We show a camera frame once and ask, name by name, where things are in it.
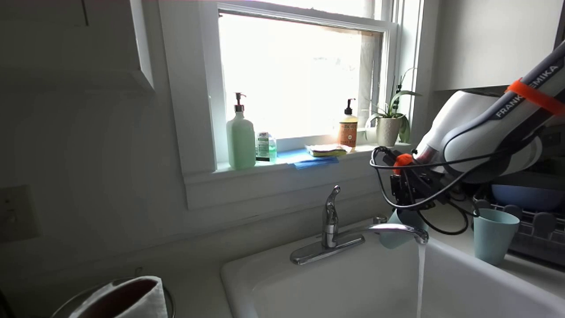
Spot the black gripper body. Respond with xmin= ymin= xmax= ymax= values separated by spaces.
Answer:
xmin=386 ymin=166 xmax=441 ymax=209

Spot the white framed window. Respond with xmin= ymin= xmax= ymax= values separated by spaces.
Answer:
xmin=201 ymin=0 xmax=422 ymax=173

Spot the chrome faucet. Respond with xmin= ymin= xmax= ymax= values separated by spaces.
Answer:
xmin=288 ymin=184 xmax=431 ymax=267

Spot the wall outlet plate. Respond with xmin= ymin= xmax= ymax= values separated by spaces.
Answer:
xmin=0 ymin=184 xmax=39 ymax=244

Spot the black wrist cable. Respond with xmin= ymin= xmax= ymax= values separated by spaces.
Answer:
xmin=369 ymin=145 xmax=475 ymax=237

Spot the white ceramic sink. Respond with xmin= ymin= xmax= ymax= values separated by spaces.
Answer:
xmin=219 ymin=226 xmax=565 ymax=318

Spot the amber soap pump bottle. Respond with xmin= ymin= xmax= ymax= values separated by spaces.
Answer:
xmin=337 ymin=96 xmax=360 ymax=149

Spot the white wall cabinet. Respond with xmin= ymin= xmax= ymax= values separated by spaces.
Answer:
xmin=0 ymin=0 xmax=157 ymax=96
xmin=434 ymin=0 xmax=565 ymax=94

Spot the wire dish rack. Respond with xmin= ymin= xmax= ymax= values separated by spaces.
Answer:
xmin=508 ymin=202 xmax=565 ymax=270

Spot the yellow sponge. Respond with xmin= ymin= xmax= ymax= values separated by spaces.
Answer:
xmin=305 ymin=143 xmax=353 ymax=159

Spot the blue bowl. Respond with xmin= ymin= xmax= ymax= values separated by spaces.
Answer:
xmin=489 ymin=182 xmax=565 ymax=212

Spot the orchid in white pot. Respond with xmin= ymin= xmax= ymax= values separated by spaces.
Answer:
xmin=369 ymin=67 xmax=422 ymax=149

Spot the small green glass jar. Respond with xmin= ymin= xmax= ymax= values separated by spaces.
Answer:
xmin=256 ymin=131 xmax=279 ymax=164

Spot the green soap pump bottle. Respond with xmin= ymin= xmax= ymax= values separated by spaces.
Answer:
xmin=226 ymin=90 xmax=258 ymax=173

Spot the orange cable strap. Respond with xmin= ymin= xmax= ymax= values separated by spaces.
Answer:
xmin=392 ymin=152 xmax=415 ymax=177
xmin=506 ymin=78 xmax=565 ymax=119

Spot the blue sponge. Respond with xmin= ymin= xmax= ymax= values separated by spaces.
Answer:
xmin=275 ymin=147 xmax=341 ymax=172

